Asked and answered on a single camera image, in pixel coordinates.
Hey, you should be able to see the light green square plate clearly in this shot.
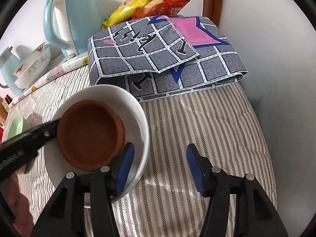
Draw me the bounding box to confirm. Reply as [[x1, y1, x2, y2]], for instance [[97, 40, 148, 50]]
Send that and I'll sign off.
[[7, 115, 27, 140]]

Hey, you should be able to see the brown wooden small bowl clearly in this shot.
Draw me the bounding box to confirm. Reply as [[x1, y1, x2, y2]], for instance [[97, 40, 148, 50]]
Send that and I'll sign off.
[[57, 100, 126, 172]]

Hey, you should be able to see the plain white bowl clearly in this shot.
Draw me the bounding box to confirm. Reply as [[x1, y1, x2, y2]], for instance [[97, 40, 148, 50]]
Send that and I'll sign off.
[[44, 85, 150, 203]]

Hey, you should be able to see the person's left hand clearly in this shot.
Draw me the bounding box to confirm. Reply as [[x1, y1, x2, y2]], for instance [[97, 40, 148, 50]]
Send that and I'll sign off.
[[7, 173, 34, 236]]

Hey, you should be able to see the brown cardboard box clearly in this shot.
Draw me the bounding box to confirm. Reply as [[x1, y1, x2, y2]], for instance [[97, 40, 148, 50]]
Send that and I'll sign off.
[[0, 95, 12, 127]]

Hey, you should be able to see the white bowl with red bat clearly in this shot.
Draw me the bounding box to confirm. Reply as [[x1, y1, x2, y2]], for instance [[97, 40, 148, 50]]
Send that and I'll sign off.
[[13, 43, 45, 77]]

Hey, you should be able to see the large white patterned bowl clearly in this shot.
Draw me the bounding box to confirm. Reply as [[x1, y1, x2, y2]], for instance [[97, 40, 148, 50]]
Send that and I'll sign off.
[[14, 46, 51, 89]]

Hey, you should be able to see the striped quilted table cover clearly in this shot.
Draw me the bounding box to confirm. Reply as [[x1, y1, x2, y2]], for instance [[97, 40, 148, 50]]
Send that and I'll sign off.
[[1, 64, 277, 237]]

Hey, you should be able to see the light blue thermos jug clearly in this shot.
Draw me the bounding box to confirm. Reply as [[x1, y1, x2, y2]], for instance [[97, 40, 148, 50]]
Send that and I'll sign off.
[[1, 47, 23, 96]]

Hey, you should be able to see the fruit print plastic mat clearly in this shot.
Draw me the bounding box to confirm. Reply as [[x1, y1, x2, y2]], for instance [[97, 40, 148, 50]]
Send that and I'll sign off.
[[8, 52, 88, 109]]

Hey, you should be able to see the light blue electric kettle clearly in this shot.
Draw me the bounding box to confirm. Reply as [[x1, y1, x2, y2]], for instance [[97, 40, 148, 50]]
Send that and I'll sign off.
[[43, 0, 102, 58]]

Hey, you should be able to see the grey checked folded cloth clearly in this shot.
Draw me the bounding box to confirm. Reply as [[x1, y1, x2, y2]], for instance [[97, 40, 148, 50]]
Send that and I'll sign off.
[[88, 16, 248, 102]]

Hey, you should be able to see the yellow snack bag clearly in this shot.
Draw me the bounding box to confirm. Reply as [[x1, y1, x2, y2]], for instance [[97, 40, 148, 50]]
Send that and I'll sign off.
[[101, 0, 152, 30]]

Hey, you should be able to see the red snack bag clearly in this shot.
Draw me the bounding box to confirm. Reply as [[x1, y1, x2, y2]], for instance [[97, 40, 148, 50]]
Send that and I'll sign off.
[[131, 0, 190, 20]]

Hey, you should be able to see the brown wooden door frame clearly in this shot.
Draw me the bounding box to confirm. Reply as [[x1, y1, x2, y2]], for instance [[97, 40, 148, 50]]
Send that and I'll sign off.
[[202, 0, 226, 28]]

